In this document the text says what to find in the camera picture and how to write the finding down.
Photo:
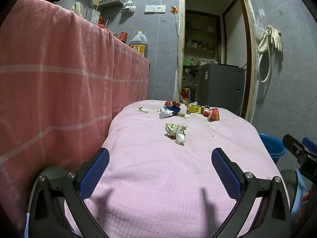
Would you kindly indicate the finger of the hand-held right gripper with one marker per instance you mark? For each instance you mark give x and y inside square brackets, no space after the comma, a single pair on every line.
[293,145]
[310,144]

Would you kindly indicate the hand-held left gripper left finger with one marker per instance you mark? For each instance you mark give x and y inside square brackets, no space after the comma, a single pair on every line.
[95,173]

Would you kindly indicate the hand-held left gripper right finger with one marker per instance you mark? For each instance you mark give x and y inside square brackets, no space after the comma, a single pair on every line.
[225,173]

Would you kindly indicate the blue plastic basin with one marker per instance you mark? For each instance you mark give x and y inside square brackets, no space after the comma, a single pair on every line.
[271,145]

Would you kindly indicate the green and white wrapper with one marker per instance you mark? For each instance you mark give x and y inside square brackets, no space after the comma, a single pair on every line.
[171,128]

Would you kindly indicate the light blue cloth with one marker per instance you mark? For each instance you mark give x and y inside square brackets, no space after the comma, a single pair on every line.
[298,195]

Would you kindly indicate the crumpled white paper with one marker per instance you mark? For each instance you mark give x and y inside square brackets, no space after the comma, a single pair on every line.
[180,137]

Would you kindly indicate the red snack wrapper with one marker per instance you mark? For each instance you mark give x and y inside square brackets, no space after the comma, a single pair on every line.
[213,115]

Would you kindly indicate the pale pink blanket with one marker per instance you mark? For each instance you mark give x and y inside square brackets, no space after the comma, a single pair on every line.
[161,178]

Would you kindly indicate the yellow wrapper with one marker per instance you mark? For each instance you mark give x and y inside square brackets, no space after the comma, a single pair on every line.
[194,109]

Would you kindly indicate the blue and white wrapper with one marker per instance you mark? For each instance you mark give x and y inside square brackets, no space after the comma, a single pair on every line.
[168,111]

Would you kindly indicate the small red wrapper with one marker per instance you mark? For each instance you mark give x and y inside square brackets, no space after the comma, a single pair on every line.
[173,103]

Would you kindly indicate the red and white bag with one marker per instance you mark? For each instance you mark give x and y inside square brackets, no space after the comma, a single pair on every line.
[185,94]

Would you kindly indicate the grey cabinet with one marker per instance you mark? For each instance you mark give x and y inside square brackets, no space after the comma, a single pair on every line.
[218,84]

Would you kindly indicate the pink checked cloth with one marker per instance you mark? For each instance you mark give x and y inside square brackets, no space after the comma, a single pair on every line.
[62,79]

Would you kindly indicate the pile of plastic bags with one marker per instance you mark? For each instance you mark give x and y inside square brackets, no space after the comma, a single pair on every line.
[189,74]

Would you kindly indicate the cream rubber gloves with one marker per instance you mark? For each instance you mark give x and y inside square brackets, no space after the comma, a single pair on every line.
[276,38]

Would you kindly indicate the wooden storage shelf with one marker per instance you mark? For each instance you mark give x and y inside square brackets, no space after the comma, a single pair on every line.
[200,48]

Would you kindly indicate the cooking oil bottle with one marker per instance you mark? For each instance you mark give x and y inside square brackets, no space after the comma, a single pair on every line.
[138,43]

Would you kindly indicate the white basket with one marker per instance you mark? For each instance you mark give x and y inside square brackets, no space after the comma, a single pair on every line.
[92,16]

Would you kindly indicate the white rag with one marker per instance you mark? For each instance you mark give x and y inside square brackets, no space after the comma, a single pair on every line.
[78,8]

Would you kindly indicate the white plastic bag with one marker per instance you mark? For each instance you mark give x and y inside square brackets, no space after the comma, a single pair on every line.
[128,6]

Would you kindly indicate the wooden spatula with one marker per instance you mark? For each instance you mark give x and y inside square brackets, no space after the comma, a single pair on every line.
[96,1]

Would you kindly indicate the wooden door frame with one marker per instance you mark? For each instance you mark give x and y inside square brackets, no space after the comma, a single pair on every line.
[252,84]

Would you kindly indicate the wall shelf rack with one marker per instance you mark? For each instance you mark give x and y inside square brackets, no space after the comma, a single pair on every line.
[111,3]

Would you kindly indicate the orange wall plug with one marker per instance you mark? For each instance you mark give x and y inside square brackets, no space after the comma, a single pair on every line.
[174,10]

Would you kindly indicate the white wall switch panel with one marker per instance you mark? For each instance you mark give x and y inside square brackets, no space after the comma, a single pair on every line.
[154,9]

